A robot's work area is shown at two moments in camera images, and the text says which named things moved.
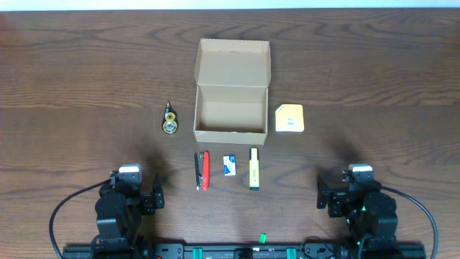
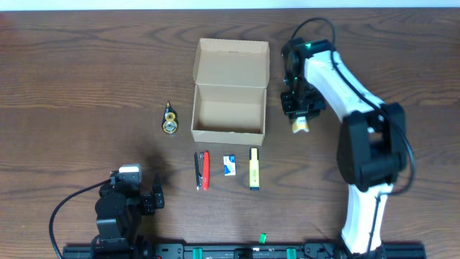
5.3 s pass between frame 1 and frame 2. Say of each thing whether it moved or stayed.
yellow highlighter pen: stayed
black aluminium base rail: stayed
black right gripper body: moved
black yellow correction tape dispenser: stayed
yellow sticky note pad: moved
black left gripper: stayed
